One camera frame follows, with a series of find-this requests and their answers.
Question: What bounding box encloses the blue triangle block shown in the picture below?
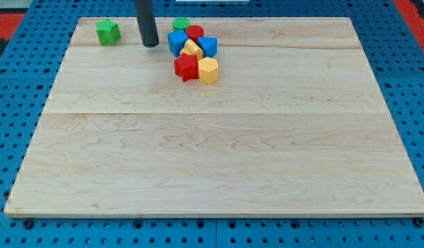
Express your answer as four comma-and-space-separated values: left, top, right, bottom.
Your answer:
197, 37, 218, 57

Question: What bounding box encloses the red circle block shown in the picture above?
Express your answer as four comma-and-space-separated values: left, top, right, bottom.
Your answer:
185, 25, 205, 43

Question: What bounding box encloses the green circle block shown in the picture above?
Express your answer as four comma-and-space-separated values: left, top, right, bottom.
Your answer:
172, 17, 191, 31

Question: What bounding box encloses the yellow hexagon block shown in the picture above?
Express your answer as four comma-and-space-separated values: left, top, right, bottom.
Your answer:
199, 57, 219, 85

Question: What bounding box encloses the red star block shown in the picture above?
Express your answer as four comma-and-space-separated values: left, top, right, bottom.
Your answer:
174, 53, 199, 82

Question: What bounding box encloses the yellow heart block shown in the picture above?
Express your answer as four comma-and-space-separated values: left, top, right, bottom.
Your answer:
179, 39, 204, 61

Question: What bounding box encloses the light wooden board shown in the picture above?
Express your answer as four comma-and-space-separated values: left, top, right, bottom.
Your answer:
4, 17, 424, 218

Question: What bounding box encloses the blue cube block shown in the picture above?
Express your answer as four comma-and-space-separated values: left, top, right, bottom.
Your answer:
167, 30, 189, 57

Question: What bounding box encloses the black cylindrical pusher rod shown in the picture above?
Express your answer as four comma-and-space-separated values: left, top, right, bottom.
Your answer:
133, 0, 159, 48

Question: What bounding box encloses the green star block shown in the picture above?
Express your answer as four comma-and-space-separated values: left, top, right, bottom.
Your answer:
96, 19, 121, 45

